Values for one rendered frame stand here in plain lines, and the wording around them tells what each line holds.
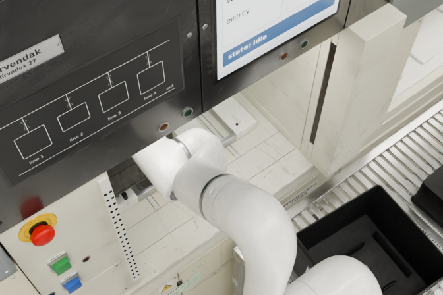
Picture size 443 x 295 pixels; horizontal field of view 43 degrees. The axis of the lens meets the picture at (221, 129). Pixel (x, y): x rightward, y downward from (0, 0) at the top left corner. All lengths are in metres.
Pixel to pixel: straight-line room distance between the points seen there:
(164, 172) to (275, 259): 0.38
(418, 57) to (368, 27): 0.73
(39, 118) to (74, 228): 0.32
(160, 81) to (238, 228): 0.25
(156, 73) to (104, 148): 0.15
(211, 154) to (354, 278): 0.36
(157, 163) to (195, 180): 0.19
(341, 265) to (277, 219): 0.13
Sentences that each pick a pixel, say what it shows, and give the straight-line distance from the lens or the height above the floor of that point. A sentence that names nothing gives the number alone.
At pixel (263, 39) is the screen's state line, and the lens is 0.98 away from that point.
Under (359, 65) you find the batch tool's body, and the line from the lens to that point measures 1.22.
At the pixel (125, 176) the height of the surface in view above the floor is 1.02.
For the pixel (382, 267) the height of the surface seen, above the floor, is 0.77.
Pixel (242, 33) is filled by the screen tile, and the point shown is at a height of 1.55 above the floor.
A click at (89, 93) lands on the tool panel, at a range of 0.81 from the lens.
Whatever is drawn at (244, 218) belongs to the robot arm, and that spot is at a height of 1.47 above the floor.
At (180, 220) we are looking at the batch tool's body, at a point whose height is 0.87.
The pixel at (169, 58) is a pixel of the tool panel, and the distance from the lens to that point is 0.85.
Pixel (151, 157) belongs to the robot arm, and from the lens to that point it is 1.15.
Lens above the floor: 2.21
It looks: 54 degrees down
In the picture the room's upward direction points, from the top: straight up
